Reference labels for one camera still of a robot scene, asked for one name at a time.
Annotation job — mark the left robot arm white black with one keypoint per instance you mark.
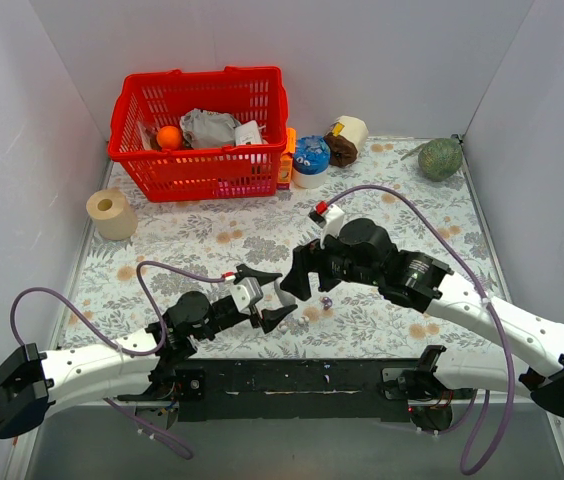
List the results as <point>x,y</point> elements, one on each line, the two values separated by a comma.
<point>35,384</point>

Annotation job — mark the purple earbud right one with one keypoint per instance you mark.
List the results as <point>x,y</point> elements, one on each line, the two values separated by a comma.
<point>326,302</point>

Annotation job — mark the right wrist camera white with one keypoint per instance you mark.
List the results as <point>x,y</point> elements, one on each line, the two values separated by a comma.
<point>329,217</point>

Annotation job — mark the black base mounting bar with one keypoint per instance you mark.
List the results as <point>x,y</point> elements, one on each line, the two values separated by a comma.
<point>232,389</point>

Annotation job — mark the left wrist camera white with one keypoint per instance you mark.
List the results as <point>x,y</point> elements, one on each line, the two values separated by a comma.
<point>246,292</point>

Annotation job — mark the orange purple carton box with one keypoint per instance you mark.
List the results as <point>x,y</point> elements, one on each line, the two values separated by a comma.
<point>286,161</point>

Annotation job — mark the floral patterned table mat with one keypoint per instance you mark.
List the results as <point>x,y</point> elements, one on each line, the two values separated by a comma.
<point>179,247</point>

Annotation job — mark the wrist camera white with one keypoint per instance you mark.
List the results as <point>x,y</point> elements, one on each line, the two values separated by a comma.
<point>246,292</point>
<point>329,217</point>

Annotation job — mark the green melon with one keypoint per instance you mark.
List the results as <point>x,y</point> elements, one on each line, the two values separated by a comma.
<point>440,158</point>

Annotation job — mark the beige paper roll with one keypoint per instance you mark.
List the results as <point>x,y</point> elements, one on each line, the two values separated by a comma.
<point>112,214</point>

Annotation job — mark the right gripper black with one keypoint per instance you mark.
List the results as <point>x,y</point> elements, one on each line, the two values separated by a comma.
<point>315,265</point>

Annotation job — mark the orange fruit in basket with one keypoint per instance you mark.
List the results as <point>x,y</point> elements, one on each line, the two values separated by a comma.
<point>169,137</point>

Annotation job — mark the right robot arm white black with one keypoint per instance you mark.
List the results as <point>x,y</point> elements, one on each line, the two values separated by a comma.
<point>533,346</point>

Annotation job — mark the grey crumpled bag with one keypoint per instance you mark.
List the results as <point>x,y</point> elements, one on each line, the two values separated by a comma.
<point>204,129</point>

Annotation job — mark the white blue lidded tub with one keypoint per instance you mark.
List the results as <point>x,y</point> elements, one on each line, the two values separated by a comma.
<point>310,162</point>

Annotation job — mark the red plastic shopping basket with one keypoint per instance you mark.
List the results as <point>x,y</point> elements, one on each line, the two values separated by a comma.
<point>162,98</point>

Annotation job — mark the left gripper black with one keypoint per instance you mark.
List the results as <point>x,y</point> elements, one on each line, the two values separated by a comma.
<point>259,305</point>

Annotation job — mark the white small box in basket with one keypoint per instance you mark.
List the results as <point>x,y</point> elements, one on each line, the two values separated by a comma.
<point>248,133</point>

